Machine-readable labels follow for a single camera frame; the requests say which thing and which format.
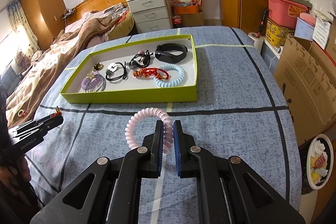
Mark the black tie with teal beads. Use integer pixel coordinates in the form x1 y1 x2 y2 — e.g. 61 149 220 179
105 62 127 82

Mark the light blue round container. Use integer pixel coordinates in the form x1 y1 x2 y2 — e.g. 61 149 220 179
294 12 316 41

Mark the small wooden wardrobe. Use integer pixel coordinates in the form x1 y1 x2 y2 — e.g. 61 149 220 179
20 0 66 51

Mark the large brown cardboard box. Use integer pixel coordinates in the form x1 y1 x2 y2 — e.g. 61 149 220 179
273 35 335 146

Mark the brown blanket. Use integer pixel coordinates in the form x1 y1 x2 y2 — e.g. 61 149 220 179
6 14 121 128

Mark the blue plaid bed sheet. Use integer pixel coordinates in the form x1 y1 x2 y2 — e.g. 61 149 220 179
27 27 304 223

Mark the light blue spiral hair tie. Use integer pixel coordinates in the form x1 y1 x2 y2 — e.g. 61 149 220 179
152 63 186 88

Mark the black gold scrunchie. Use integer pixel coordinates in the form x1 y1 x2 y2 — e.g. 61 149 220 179
93 63 104 71

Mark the white bin with trash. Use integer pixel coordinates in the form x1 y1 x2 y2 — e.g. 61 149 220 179
306 134 334 190

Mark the grey drawer nightstand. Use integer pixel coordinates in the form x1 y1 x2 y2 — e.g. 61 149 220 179
126 0 173 34

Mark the black wristband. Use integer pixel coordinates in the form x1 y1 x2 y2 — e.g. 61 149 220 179
155 43 188 64

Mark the patterned window curtain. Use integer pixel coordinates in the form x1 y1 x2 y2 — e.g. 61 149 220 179
6 0 40 56

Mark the red knot charm tie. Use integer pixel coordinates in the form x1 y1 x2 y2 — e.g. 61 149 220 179
133 68 169 80

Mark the pink spiral hair tie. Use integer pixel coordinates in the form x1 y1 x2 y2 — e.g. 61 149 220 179
125 107 174 154

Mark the green shallow cardboard tray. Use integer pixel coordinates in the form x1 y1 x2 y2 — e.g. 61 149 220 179
60 34 198 104

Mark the pink plastic basket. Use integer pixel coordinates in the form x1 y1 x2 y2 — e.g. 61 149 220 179
268 0 308 28

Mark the purple spiral hair tie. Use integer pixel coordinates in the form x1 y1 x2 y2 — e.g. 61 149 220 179
81 75 107 93

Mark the person left hand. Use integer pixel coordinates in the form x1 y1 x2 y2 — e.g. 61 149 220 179
0 157 31 196

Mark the orange box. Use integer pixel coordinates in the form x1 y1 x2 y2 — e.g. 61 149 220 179
174 5 199 15

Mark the black tie with pink ball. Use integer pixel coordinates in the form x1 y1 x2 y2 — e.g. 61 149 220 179
128 50 153 69

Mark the white tape roll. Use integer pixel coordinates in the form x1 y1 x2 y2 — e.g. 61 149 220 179
248 32 264 53

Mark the yellow patterned tin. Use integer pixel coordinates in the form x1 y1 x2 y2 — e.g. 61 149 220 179
265 18 295 48

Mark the cola bottle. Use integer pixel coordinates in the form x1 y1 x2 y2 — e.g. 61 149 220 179
171 15 182 28

